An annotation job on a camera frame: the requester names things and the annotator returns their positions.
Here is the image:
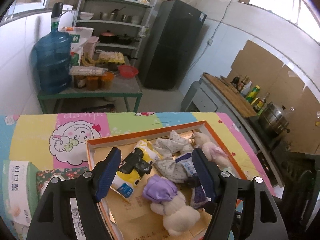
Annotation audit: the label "egg carton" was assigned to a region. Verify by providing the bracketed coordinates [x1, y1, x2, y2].
[98, 51, 125, 64]

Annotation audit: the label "grey kitchen cabinet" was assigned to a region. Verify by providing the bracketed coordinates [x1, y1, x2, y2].
[181, 75, 284, 187]

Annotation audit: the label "green bottle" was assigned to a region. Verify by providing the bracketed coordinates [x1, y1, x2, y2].
[246, 85, 260, 103]

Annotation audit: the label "floral grey cloth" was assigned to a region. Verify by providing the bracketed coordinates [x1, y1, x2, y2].
[152, 130, 194, 184]

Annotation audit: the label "wooden cutting board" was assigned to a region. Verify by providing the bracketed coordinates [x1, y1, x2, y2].
[202, 73, 257, 118]

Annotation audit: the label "green metal side table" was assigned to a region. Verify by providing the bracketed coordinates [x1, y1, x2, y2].
[37, 75, 143, 114]

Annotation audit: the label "black refrigerator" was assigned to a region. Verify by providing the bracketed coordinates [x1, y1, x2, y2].
[139, 0, 207, 90]

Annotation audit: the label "orange jars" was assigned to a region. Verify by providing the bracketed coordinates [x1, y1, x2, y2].
[73, 72, 114, 90]

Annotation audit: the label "steel steamer pot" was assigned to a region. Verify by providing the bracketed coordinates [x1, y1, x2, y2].
[258, 102, 289, 138]

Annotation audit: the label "white green flour bag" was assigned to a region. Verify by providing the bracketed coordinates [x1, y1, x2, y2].
[61, 27, 94, 67]

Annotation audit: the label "dark sauce bottle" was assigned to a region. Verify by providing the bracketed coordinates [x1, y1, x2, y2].
[231, 76, 240, 87]

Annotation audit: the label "bananas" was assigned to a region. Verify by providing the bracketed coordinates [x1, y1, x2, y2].
[81, 53, 99, 67]

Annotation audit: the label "floral patterned box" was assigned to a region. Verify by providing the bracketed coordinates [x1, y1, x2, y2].
[36, 167, 89, 200]

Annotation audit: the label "green white tissue box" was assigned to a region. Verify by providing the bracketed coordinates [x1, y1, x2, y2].
[2, 160, 39, 239]

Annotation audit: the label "white bottle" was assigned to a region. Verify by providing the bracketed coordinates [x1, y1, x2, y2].
[240, 81, 252, 98]

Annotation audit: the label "purple white wipes packet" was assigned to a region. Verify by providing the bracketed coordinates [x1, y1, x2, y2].
[175, 153, 209, 209]

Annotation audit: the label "teddy bear pink dress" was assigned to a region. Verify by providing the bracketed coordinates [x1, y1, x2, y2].
[192, 132, 230, 168]

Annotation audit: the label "orange shallow cardboard tray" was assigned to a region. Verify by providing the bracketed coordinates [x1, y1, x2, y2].
[87, 119, 249, 239]

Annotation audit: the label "colourful cartoon bed sheet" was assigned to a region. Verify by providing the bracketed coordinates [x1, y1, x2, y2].
[0, 112, 276, 240]

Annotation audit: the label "white metal shelving rack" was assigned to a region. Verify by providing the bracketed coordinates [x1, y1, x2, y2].
[73, 0, 158, 64]

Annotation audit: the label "teddy bear purple dress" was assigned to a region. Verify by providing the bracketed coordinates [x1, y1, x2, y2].
[142, 174, 200, 236]

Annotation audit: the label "pink container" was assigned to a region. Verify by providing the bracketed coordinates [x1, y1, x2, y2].
[83, 36, 99, 58]

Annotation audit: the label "red plastic basket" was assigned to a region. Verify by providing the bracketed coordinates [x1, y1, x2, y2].
[118, 65, 139, 79]

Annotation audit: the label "black red-lid pot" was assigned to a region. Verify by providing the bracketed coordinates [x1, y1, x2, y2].
[99, 30, 117, 43]

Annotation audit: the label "blue water jug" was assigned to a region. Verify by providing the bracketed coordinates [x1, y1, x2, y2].
[34, 2, 72, 94]

